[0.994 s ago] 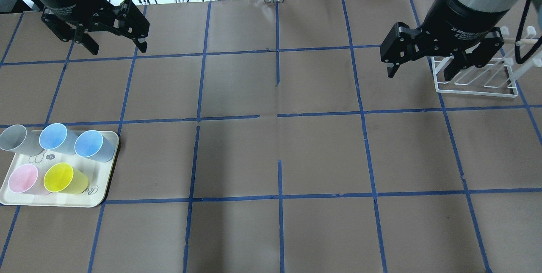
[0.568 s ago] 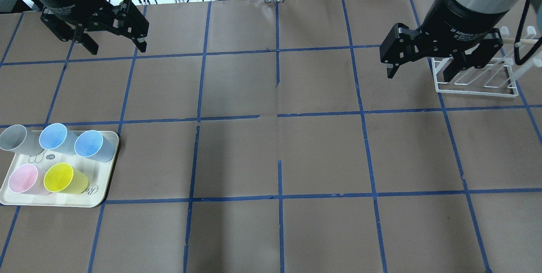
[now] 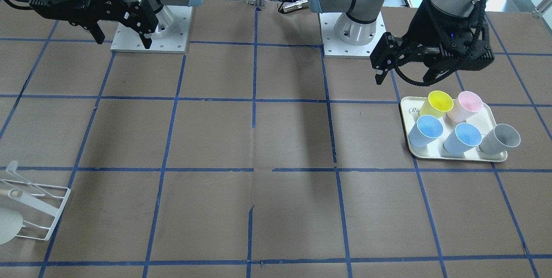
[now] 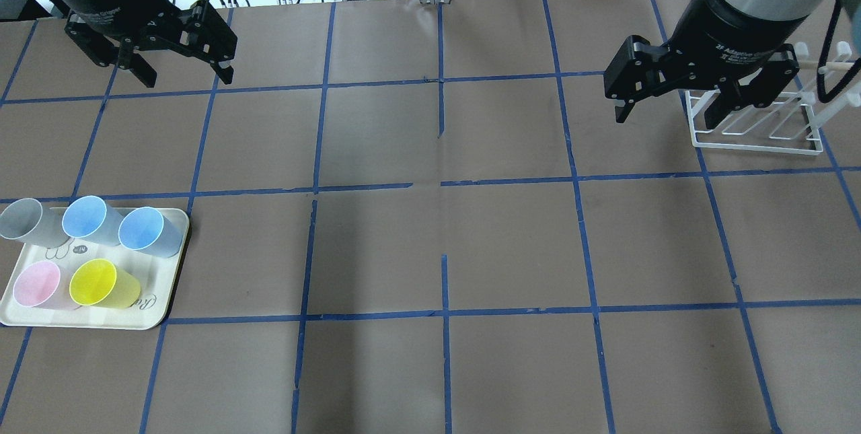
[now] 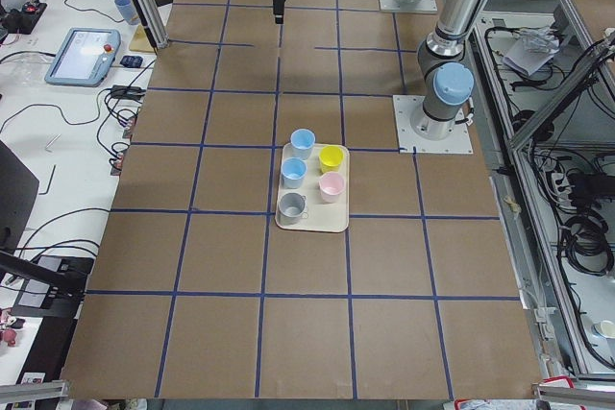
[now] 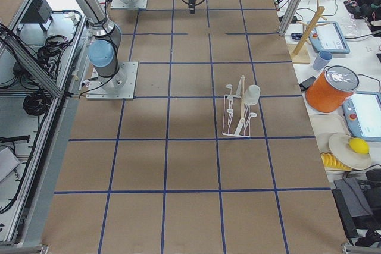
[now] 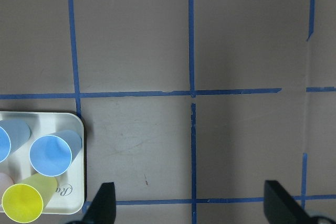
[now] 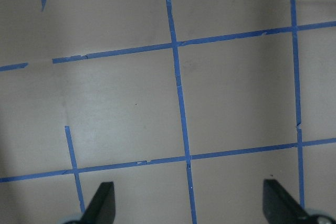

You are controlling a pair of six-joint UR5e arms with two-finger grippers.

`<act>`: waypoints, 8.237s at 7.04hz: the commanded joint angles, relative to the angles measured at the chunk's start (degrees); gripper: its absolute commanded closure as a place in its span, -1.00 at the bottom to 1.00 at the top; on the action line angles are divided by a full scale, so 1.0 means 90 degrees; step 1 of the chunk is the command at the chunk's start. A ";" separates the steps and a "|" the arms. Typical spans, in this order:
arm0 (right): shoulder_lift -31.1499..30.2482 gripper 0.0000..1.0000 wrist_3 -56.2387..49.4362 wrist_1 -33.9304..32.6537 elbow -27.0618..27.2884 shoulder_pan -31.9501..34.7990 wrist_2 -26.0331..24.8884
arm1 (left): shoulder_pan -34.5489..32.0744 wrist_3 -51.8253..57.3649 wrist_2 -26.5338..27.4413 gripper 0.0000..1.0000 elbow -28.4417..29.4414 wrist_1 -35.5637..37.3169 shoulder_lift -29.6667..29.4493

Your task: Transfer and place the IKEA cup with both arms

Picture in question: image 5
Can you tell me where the wooden cup stand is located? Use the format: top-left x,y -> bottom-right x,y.
128,25 -> 157,53

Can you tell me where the far light blue cup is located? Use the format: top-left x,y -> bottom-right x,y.
290,128 -> 315,160

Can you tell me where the light blue cup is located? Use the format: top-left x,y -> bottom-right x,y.
290,128 -> 315,160
281,157 -> 308,189

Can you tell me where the blue cup on desk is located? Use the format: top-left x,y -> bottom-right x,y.
114,0 -> 139,25

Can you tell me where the yellow plastic cup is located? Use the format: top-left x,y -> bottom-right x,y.
318,145 -> 344,174

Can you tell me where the near light blue cup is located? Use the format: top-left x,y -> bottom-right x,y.
281,157 -> 308,189

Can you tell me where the pink plastic cup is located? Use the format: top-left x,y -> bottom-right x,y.
318,172 -> 346,204

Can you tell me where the grey plastic cup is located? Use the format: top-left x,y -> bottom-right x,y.
277,192 -> 308,226

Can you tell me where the near blue teach pendant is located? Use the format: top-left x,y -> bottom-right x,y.
44,28 -> 121,87

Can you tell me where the crumpled white paper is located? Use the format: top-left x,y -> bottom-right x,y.
502,26 -> 560,77

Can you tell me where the black monitor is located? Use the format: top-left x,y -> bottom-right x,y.
0,143 -> 39,253

